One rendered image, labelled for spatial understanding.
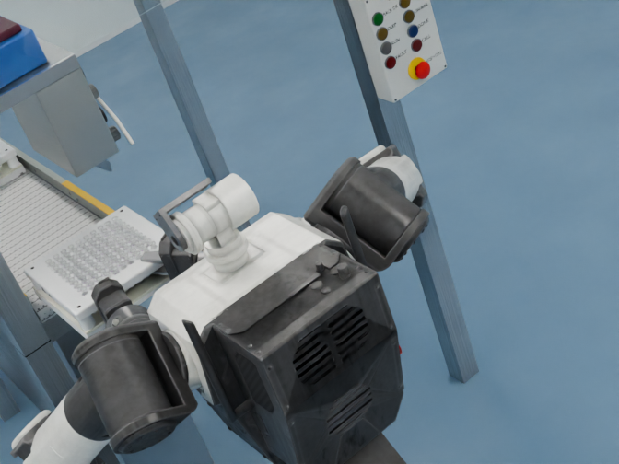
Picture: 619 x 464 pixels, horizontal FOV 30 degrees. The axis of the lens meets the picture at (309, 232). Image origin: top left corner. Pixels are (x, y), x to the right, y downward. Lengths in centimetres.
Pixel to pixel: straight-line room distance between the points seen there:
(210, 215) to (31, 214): 126
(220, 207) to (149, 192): 300
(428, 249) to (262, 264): 135
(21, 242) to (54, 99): 49
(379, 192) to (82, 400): 51
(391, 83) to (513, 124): 165
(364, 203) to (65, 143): 84
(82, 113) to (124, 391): 92
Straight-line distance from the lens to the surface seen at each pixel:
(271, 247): 160
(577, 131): 407
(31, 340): 236
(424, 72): 259
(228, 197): 154
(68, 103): 230
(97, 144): 234
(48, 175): 281
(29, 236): 268
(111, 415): 151
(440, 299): 298
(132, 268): 217
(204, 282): 159
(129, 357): 152
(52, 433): 165
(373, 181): 166
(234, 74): 519
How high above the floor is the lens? 216
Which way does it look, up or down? 33 degrees down
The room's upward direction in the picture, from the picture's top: 20 degrees counter-clockwise
